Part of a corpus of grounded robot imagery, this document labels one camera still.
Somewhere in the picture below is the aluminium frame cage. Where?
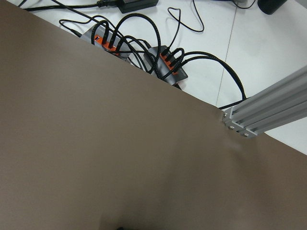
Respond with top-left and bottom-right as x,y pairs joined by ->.
223,66 -> 307,138

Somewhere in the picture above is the black power adapter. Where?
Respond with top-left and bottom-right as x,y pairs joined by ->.
96,0 -> 159,13

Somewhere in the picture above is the black water bottle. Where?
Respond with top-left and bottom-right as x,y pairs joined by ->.
257,0 -> 287,15

